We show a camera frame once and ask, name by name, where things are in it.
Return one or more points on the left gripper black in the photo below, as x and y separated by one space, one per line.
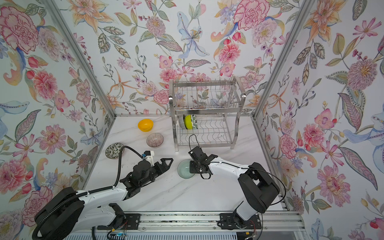
165 168

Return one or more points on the silver two-tier dish rack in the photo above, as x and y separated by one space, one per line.
218 106

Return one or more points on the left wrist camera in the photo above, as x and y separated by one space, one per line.
149 157

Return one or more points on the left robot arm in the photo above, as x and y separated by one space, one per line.
71 210

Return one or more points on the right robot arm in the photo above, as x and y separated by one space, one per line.
258 186

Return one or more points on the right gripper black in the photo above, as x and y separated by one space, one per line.
192 169

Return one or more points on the yellow plastic bowl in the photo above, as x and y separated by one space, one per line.
145 125

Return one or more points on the lime green plastic bowl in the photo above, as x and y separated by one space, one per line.
188 122

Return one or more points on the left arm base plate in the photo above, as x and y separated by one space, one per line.
123 222

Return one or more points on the green leaf pattern bowl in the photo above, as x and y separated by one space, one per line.
194 122

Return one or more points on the speckled dark patterned bowl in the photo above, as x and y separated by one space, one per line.
113 150

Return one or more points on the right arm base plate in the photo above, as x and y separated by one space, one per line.
231 221

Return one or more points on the pale green glass bowl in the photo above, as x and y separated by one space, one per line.
184 170

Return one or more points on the aluminium mounting rail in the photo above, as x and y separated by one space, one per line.
273 221

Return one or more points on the purple striped glass bowl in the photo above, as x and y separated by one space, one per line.
155 140

